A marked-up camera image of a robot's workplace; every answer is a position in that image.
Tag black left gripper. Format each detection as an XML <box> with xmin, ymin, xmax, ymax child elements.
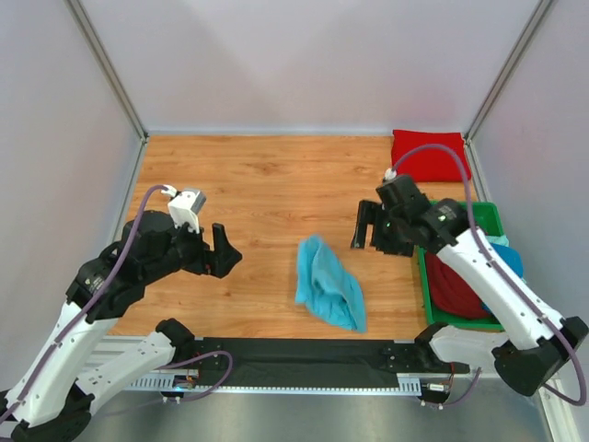
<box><xmin>145</xmin><ymin>212</ymin><xmax>244</xmax><ymax>282</ymax></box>

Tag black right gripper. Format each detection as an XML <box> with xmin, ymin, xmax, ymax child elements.
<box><xmin>351</xmin><ymin>200</ymin><xmax>413</xmax><ymax>258</ymax></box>

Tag light blue t-shirt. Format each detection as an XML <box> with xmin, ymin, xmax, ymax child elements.
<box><xmin>294</xmin><ymin>235</ymin><xmax>367</xmax><ymax>333</ymax></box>

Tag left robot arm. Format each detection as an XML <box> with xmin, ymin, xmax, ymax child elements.
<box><xmin>1</xmin><ymin>211</ymin><xmax>243</xmax><ymax>441</ymax></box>

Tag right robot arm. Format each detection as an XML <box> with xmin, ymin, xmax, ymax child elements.
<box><xmin>351</xmin><ymin>196</ymin><xmax>588</xmax><ymax>396</ymax></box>

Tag folded red t-shirt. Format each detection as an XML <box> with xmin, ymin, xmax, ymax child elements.
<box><xmin>391</xmin><ymin>129</ymin><xmax>471</xmax><ymax>182</ymax></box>

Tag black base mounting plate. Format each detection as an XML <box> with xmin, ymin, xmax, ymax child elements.
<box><xmin>193</xmin><ymin>338</ymin><xmax>469</xmax><ymax>390</ymax></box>

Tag dark red t-shirt in bin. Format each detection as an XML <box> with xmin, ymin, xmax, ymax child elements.
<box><xmin>424</xmin><ymin>252</ymin><xmax>491</xmax><ymax>320</ymax></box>

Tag green plastic bin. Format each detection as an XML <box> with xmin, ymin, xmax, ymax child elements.
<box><xmin>417</xmin><ymin>202</ymin><xmax>519</xmax><ymax>332</ymax></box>

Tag mint green t-shirt in bin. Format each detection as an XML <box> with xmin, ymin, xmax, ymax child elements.
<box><xmin>486</xmin><ymin>235</ymin><xmax>510</xmax><ymax>247</ymax></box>

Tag blue t-shirt in bin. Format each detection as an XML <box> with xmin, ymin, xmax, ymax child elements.
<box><xmin>480</xmin><ymin>243</ymin><xmax>525</xmax><ymax>319</ymax></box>

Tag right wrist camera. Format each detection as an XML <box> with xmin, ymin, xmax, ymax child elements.
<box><xmin>376</xmin><ymin>174</ymin><xmax>429</xmax><ymax>210</ymax></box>

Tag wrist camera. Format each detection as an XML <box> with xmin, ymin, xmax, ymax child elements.
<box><xmin>162</xmin><ymin>185</ymin><xmax>206</xmax><ymax>233</ymax></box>
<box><xmin>376</xmin><ymin>174</ymin><xmax>429</xmax><ymax>210</ymax></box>

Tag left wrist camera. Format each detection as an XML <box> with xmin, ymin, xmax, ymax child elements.
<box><xmin>162</xmin><ymin>185</ymin><xmax>206</xmax><ymax>233</ymax></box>

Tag slotted cable duct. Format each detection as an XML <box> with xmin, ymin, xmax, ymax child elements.
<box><xmin>121</xmin><ymin>371</ymin><xmax>422</xmax><ymax>395</ymax></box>

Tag right aluminium corner post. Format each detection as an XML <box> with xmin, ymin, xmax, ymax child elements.
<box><xmin>465</xmin><ymin>0</ymin><xmax>556</xmax><ymax>142</ymax></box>

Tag aluminium corner post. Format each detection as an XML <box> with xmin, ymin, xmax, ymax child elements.
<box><xmin>64</xmin><ymin>0</ymin><xmax>148</xmax><ymax>143</ymax></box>
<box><xmin>465</xmin><ymin>0</ymin><xmax>556</xmax><ymax>142</ymax></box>

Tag left aluminium corner post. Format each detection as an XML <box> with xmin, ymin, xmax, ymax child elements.
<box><xmin>64</xmin><ymin>0</ymin><xmax>148</xmax><ymax>143</ymax></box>

